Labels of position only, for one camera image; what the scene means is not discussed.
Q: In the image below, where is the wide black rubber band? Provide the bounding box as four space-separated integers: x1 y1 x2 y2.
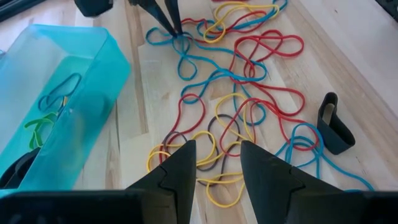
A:
0 147 41 189
317 91 356 156

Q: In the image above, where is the green rubber band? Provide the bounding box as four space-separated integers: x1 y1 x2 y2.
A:
24 112 58 150

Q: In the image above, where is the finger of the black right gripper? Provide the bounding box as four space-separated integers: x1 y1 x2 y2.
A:
164 0 184 35
73 0 178 37

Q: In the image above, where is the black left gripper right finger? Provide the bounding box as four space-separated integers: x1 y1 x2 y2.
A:
240 140 398 224

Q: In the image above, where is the black aluminium table frame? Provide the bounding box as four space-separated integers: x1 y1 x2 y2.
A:
0 0 398 22

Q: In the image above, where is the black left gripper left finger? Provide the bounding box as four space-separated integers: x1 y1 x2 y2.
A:
0 139 198 224

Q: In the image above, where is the purple rubber band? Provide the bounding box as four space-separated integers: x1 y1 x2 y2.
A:
161 114 242 187

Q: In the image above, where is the teal translucent plastic bin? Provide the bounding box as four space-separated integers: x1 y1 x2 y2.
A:
0 24 131 200

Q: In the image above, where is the red rubber band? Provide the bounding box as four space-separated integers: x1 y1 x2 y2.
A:
160 93 206 162
180 11 268 35
229 58 307 125
219 98 321 153
233 29 305 85

